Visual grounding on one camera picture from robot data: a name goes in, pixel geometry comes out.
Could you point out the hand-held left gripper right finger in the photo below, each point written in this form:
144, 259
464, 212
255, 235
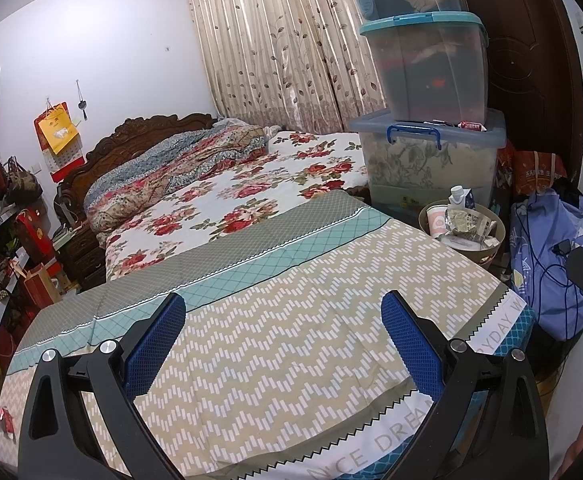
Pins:
411, 345

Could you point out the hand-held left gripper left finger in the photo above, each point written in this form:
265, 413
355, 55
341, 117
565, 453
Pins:
156, 340

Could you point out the beige waste bin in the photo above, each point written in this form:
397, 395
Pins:
471, 256

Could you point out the green white snack packet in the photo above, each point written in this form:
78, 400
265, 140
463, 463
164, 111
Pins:
479, 225

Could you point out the pale wrapper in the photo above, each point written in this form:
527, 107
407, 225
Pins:
455, 220

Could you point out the small white carton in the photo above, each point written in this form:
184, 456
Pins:
459, 199

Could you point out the blue fabric bag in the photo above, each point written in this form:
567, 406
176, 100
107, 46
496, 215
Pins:
536, 260

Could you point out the dark wooden nightstand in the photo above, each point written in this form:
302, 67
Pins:
83, 260

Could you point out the red shopping bag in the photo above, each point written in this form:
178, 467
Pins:
536, 170

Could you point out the brown paper gift bag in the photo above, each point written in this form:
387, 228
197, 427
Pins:
41, 285

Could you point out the red gift box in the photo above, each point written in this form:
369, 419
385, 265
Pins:
36, 235

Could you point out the floral patchwork quilt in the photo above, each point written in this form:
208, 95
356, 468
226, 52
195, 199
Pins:
171, 170

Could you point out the small red packet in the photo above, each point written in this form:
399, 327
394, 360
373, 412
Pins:
471, 125

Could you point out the white floral bed sheet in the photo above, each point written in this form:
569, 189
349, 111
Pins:
271, 180

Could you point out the brown handbag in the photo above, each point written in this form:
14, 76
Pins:
21, 182

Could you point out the carved wooden headboard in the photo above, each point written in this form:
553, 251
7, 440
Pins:
141, 127

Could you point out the brown wooden door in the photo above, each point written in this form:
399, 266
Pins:
531, 60

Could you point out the clear storage box teal lid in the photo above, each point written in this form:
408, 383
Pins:
421, 70

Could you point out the leaf patterned beige curtain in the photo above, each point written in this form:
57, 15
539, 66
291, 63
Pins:
271, 35

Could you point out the yellow red wall calendar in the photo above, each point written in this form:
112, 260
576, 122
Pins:
58, 130

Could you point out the dark hanging wall ornament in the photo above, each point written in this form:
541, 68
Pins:
82, 105

